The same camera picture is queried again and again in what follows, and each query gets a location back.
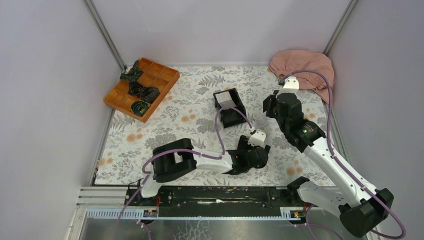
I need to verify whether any black card tray box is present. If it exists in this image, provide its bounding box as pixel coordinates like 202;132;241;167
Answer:
213;88;247;129

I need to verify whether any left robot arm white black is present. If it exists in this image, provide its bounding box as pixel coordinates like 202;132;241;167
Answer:
135;131;271;206

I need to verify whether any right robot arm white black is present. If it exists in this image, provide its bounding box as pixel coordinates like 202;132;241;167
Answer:
263;93;394;238

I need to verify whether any white card stack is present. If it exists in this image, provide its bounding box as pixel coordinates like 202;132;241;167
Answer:
215;91;237;109

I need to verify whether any pink crumpled cloth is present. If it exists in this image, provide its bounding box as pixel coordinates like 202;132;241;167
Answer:
268;49;335;104

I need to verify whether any floral patterned table mat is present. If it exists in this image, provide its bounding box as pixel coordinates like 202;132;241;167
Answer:
94;65;347;187

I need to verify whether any dark rolled tie middle right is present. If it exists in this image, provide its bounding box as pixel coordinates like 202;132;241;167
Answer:
139;86;160;104

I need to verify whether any dark rolled tie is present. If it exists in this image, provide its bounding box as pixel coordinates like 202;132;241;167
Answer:
130;100;151;117
127;81;144;98
119;59;144;82
139;86;160;104

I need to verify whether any dark rolled tie bottom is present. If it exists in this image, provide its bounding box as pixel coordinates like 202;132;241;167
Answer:
130;100;151;117

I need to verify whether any orange wooden compartment tray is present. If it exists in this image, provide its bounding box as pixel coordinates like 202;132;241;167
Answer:
103;57;180;123

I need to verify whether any dark rolled tie middle left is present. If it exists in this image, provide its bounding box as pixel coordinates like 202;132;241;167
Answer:
127;81;144;98

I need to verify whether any dark rolled tie top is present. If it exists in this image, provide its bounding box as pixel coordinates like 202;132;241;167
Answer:
119;59;144;82

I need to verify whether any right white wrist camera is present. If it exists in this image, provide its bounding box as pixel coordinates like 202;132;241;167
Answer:
278;76;300;95

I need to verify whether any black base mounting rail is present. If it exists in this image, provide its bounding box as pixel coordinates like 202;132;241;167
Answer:
124;186;310;219

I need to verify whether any aluminium frame rail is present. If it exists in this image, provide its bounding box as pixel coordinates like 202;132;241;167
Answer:
76;186;374;221

